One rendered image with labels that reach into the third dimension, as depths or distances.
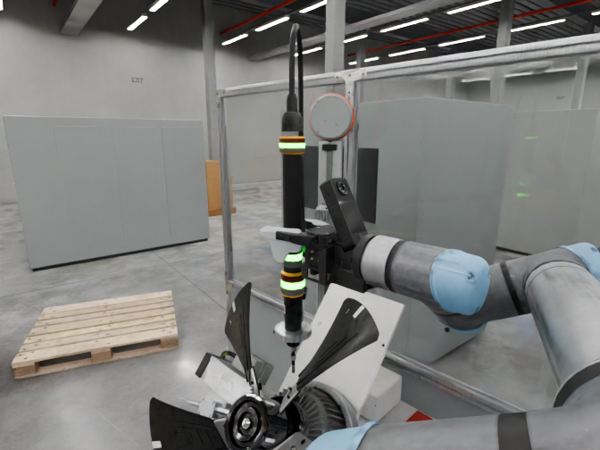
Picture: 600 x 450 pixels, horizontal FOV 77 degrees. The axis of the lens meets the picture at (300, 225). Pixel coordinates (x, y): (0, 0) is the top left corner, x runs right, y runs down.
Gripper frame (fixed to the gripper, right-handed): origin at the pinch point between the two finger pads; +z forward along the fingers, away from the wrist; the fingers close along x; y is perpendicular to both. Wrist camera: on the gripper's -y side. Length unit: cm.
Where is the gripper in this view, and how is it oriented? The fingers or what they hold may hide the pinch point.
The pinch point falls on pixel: (281, 223)
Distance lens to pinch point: 68.8
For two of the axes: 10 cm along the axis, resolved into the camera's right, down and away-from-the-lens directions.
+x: 7.0, -1.7, 6.9
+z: -7.1, -1.6, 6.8
